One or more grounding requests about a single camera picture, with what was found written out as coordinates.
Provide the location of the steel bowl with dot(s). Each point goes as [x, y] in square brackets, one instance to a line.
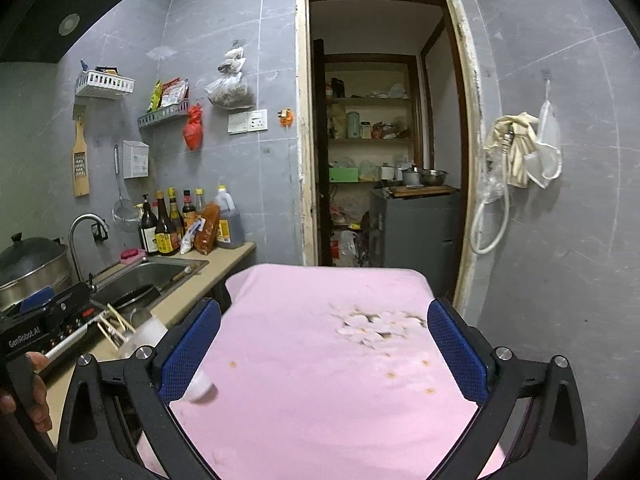
[433, 176]

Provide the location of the metal spoon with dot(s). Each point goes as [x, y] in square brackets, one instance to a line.
[141, 316]

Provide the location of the crumpled clear plastic bag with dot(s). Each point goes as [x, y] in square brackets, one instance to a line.
[491, 185]

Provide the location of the grey cabinet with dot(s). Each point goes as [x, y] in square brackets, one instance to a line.
[420, 240]

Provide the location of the white wall basket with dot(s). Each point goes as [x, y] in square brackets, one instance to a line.
[105, 85]

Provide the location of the red seasoning packets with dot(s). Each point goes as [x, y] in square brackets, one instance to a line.
[175, 92]

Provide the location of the white seasoning packet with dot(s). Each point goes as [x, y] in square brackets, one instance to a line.
[191, 240]

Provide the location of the black wall socket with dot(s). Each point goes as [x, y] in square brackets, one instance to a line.
[100, 232]

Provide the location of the white wall box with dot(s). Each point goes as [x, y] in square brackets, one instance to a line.
[136, 160]

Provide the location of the clear bottle with yellow cap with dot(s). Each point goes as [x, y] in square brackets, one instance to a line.
[199, 200]

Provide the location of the orange plug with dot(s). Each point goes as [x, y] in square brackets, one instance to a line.
[286, 117]

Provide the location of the orange snack bag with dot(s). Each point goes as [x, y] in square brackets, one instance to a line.
[207, 232]

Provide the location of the steel wok with lid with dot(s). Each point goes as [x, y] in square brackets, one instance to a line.
[35, 270]

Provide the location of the black stove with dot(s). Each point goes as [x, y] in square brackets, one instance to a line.
[75, 332]

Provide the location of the dark bottle with red label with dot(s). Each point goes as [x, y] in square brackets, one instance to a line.
[188, 210]

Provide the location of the person's left hand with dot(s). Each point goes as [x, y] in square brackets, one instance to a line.
[39, 390]

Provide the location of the red plastic bag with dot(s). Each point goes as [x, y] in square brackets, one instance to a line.
[193, 130]

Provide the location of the steel pot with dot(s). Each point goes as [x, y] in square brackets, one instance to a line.
[411, 176]

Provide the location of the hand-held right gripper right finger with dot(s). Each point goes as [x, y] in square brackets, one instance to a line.
[457, 355]

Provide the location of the wooden shelf unit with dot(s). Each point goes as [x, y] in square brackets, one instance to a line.
[370, 102]

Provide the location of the pink sponge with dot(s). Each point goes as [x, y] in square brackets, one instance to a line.
[130, 254]

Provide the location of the wooden cutting board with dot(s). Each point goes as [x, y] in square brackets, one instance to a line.
[420, 190]

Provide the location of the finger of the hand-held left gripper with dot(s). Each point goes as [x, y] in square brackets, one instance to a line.
[37, 297]
[70, 300]

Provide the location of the white plastic utensil cup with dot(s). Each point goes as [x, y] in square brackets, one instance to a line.
[150, 334]

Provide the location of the dark sauce bottle yellow label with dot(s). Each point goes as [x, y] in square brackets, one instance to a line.
[166, 235]

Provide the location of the grey wall rack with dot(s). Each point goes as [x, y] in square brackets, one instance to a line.
[162, 116]

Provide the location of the metal faucet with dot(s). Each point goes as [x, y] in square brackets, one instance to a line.
[75, 240]

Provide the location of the white wall socket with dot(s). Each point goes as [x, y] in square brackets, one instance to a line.
[247, 121]

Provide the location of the steel sink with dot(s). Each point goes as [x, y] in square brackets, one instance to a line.
[150, 277]

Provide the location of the yellow snack packet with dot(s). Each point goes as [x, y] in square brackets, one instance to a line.
[154, 96]

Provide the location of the green canister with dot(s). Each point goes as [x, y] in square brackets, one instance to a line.
[353, 125]

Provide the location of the metal strainer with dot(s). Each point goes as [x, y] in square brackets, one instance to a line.
[125, 217]

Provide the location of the pink cloth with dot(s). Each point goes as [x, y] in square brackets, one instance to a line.
[325, 375]

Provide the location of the wooden door frame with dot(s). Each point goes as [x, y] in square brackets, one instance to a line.
[304, 135]

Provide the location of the clear bag of dried goods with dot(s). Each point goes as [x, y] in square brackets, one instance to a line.
[230, 92]

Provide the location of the small clear plastic bag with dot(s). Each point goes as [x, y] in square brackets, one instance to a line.
[232, 62]

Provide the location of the green box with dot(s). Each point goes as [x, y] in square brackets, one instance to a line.
[343, 174]

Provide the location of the wooden grater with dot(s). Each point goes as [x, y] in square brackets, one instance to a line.
[81, 165]

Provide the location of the brown bottle with yellow cap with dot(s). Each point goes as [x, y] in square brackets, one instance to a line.
[176, 212]

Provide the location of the beige kitchen counter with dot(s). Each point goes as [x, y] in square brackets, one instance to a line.
[220, 262]

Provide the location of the dark sauce bottle with pump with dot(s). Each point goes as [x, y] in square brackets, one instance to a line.
[149, 232]

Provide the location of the black range hood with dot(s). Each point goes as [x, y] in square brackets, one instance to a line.
[50, 20]

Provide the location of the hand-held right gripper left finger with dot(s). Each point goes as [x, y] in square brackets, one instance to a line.
[192, 350]

